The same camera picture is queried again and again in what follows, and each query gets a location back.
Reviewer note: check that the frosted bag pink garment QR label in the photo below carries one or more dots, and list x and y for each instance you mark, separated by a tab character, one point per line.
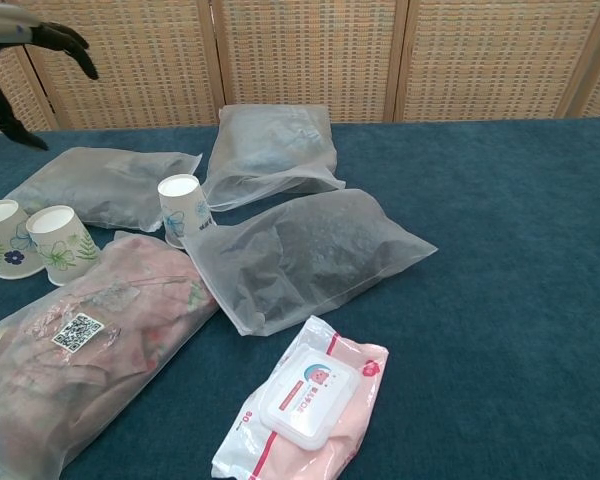
80	360

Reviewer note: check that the frosted bag with dark garment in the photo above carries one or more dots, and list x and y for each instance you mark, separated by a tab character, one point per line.
310	255

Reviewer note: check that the frosted bag with grey garment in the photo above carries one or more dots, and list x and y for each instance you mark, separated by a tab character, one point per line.
95	185

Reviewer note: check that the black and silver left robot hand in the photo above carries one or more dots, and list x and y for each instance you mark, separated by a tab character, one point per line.
0	105

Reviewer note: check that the white paper cup light-blue flowers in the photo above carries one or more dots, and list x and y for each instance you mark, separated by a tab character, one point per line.
182	212

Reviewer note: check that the blue carpet table mat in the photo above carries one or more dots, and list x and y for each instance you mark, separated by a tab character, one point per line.
480	250

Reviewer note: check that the white paper cup navy flower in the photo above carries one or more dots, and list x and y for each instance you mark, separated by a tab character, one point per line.
5	240

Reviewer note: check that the wicker folding screen wooden frame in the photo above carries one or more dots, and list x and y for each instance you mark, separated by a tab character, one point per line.
305	55

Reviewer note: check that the pink wet wipes pack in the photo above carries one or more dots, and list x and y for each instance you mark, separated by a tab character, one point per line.
305	405

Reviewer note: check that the white paper cup green leaves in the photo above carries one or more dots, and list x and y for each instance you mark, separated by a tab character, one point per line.
60	245

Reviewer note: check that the frosted bag with light-blue garment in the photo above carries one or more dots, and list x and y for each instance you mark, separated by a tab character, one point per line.
270	145

